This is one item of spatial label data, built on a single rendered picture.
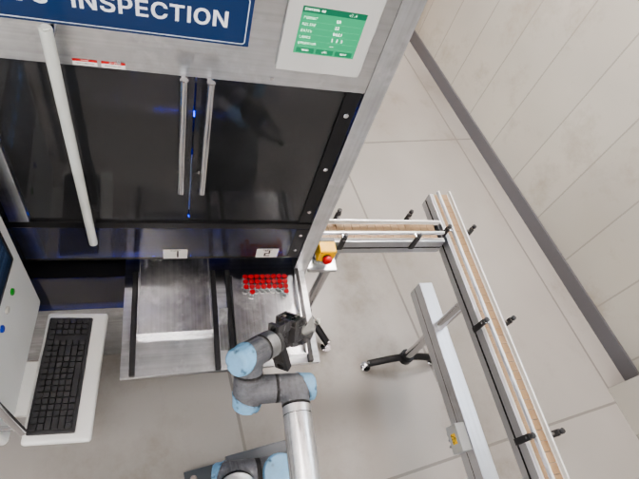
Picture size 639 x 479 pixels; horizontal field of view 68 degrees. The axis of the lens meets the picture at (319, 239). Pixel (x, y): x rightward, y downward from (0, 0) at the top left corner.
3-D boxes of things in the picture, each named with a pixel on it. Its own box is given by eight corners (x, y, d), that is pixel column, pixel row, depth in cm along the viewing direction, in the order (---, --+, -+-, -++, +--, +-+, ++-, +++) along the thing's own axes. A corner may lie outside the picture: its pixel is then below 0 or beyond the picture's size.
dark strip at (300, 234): (286, 253, 188) (345, 91, 126) (298, 253, 190) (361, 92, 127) (287, 256, 188) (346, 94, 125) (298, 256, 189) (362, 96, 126)
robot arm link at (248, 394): (276, 415, 124) (279, 377, 122) (232, 418, 121) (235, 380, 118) (270, 398, 132) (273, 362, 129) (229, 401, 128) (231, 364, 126)
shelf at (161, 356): (126, 258, 185) (125, 257, 183) (300, 257, 206) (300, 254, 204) (120, 380, 159) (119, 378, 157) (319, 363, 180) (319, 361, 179)
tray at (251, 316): (230, 279, 189) (231, 275, 186) (294, 277, 197) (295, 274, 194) (236, 361, 171) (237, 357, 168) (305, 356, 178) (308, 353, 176)
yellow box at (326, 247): (313, 246, 199) (317, 237, 193) (329, 246, 201) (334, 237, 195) (316, 262, 194) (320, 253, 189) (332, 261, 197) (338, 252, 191)
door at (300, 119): (188, 220, 160) (197, 73, 114) (310, 220, 174) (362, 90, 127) (188, 220, 160) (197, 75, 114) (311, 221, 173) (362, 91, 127)
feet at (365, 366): (358, 360, 280) (366, 352, 269) (433, 354, 295) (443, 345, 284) (361, 373, 275) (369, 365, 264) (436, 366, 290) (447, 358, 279)
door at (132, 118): (30, 218, 146) (-33, 50, 100) (187, 219, 160) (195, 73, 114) (30, 219, 146) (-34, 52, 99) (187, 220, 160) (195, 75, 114)
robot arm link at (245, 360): (222, 374, 120) (223, 344, 118) (249, 359, 130) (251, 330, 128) (245, 385, 117) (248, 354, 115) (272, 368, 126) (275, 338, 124)
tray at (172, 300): (140, 256, 185) (139, 251, 182) (207, 256, 193) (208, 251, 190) (137, 337, 166) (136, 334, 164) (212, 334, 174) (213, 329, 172)
